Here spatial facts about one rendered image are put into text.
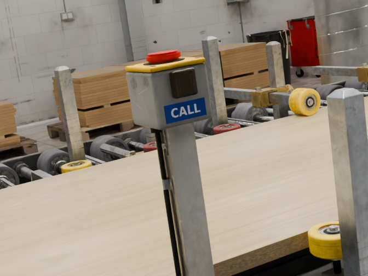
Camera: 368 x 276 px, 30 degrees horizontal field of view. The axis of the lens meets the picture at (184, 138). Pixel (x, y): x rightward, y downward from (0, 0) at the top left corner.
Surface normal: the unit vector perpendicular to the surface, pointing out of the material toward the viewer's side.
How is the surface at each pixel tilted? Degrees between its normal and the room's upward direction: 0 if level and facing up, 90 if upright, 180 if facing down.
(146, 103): 90
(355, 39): 90
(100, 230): 0
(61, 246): 0
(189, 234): 90
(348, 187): 90
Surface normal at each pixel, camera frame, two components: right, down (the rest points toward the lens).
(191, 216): 0.48, 0.11
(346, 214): -0.87, 0.22
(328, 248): -0.45, 0.24
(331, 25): -0.63, 0.24
